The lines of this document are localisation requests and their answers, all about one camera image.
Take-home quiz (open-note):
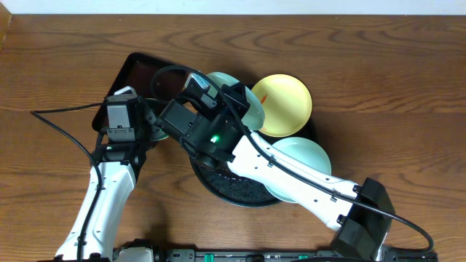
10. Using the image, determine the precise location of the green yellow sponge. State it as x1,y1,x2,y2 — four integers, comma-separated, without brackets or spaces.
145,98,168,142

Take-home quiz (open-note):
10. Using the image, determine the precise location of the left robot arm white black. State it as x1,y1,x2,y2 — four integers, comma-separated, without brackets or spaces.
55,95,155,261

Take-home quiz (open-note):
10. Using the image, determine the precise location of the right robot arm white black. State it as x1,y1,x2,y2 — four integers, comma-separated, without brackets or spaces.
155,83,391,261

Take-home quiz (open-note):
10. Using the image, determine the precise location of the rectangular black tray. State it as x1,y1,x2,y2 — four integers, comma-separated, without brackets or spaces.
104,52,188,114

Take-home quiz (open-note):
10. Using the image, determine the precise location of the round black tray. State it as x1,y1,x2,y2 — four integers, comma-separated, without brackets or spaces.
190,85,317,207

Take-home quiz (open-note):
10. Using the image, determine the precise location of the yellow plate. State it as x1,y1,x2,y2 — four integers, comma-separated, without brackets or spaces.
252,74,312,138

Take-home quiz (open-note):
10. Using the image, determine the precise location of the light green plate with stain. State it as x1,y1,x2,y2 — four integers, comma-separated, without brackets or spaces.
264,136,333,204

